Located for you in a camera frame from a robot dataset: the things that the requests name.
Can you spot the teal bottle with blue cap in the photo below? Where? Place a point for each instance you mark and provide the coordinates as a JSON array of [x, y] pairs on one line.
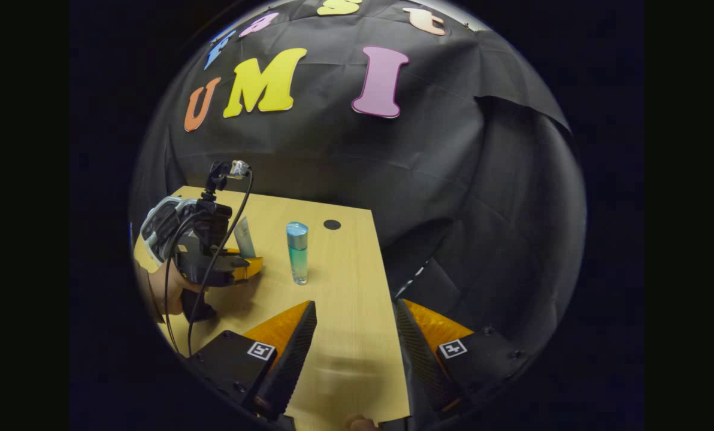
[[297, 251]]

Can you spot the pale translucent tube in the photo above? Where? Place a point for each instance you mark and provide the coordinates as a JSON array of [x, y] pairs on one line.
[[244, 236]]

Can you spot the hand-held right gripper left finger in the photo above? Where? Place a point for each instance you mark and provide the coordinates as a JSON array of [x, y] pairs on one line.
[[288, 365]]

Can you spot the black table grommet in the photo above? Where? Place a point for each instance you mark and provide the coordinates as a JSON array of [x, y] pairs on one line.
[[332, 224]]

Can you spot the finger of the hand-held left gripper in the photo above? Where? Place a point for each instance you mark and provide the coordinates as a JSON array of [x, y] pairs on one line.
[[246, 269], [234, 251]]

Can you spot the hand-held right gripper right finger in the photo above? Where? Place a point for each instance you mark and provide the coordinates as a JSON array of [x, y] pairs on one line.
[[423, 365]]

